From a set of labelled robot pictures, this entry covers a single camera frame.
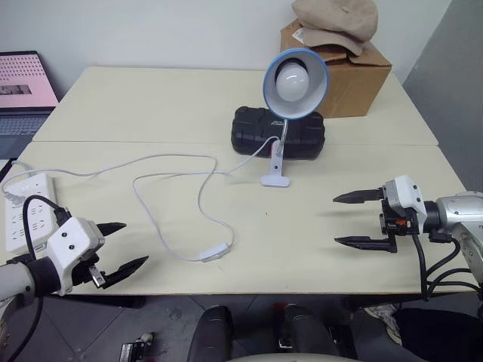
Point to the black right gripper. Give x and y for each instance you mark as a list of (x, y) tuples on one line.
[(393, 223)]

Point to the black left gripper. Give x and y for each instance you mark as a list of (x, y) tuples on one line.
[(85, 273)]

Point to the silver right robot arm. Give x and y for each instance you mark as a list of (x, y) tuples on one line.
[(462, 215)]

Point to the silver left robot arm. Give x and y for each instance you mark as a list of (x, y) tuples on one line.
[(19, 281)]

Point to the blue clip desk lamp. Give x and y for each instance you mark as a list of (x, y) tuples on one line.
[(302, 107)]

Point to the white power strip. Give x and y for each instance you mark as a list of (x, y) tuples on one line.
[(30, 211)]

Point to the dark rounded robot leg shape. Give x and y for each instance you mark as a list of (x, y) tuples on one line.
[(211, 332), (305, 332)]

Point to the brown cardboard box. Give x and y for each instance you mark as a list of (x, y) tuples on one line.
[(354, 83)]

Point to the black ribbed plastic case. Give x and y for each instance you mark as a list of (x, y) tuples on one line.
[(249, 130)]

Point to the white light bulb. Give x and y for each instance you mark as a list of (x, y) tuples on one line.
[(291, 81)]

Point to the open laptop with pink screen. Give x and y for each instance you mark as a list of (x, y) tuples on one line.
[(22, 81)]

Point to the beige cloth cap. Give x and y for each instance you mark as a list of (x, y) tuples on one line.
[(339, 20)]

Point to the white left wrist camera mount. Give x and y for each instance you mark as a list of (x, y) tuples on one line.
[(69, 241)]

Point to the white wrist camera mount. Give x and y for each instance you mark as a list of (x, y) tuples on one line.
[(409, 196), (69, 241)]

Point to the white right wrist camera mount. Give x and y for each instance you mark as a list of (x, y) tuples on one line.
[(409, 196)]

